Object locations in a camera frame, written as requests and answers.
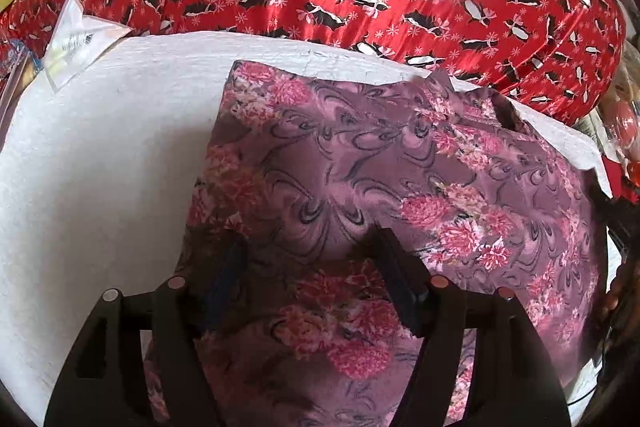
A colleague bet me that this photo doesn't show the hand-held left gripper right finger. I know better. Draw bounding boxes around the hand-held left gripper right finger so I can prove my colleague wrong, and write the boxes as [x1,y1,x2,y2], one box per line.
[367,227,572,427]

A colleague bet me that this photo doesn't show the plain red cloth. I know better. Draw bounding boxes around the plain red cloth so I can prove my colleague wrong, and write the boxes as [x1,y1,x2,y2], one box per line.
[600,157,640,202]

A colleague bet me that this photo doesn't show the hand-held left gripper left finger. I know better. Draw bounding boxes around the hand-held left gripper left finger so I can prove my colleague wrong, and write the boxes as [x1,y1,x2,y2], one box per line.
[44,239,251,427]

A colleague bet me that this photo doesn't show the clear plastic packet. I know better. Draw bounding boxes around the clear plastic packet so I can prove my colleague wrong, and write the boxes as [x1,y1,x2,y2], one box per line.
[42,0,136,94]

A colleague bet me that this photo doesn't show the purple floral garment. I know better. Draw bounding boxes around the purple floral garment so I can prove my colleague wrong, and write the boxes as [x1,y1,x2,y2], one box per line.
[142,59,608,427]

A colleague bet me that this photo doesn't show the clear plastic sleeves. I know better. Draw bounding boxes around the clear plastic sleeves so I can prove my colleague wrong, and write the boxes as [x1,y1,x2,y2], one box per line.
[0,39,31,108]

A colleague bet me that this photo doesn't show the white quilted bed cover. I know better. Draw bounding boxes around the white quilted bed cover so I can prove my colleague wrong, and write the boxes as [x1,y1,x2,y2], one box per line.
[0,29,613,413]

